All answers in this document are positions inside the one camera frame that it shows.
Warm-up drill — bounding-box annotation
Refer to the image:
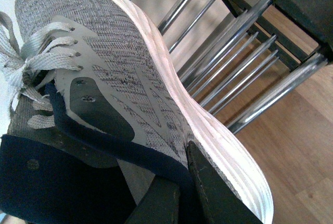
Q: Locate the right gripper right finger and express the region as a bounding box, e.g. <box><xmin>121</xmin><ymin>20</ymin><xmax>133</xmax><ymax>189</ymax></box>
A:
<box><xmin>186</xmin><ymin>141</ymin><xmax>261</xmax><ymax>223</ymax></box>

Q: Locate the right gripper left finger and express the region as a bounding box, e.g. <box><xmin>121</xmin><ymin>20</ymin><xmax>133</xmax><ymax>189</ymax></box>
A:
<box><xmin>126</xmin><ymin>176</ymin><xmax>180</xmax><ymax>224</ymax></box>

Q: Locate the grey sneaker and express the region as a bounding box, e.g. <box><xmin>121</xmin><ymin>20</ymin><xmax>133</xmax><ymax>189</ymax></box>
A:
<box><xmin>1</xmin><ymin>0</ymin><xmax>274</xmax><ymax>223</ymax></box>

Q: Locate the black metal shoe rack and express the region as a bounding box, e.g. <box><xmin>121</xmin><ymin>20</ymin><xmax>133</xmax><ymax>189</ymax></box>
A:
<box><xmin>158</xmin><ymin>0</ymin><xmax>332</xmax><ymax>133</ymax></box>

